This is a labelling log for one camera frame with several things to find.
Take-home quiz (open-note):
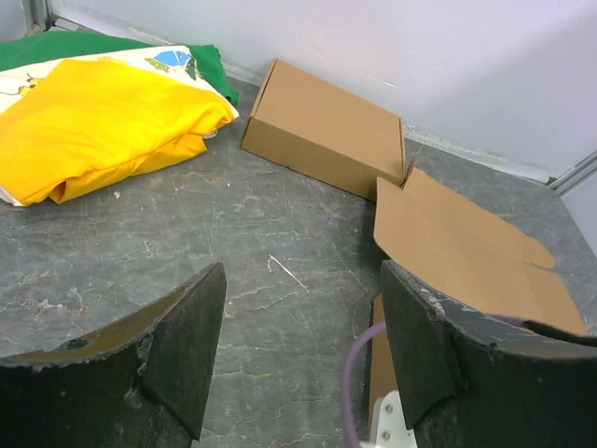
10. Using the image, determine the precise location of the cardboard box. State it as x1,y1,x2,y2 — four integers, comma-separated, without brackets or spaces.
368,166,590,430
242,59,407,200

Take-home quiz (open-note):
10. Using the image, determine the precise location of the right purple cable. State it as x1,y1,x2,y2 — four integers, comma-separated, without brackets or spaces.
340,315,528,448

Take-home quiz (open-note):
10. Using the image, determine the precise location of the green yellow white cloth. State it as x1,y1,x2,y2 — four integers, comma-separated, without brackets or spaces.
1,32,238,206

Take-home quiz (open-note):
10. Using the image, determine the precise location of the closed folded cardboard box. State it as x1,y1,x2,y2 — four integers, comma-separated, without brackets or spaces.
242,59,407,200

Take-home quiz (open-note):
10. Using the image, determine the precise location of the right aluminium frame post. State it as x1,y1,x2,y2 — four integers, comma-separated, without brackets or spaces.
549,151,597,196

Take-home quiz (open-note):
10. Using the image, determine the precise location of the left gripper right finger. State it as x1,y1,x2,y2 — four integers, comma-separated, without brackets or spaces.
381,261,596,429

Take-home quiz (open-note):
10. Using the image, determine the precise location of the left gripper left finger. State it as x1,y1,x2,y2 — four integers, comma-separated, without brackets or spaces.
1,262,227,441

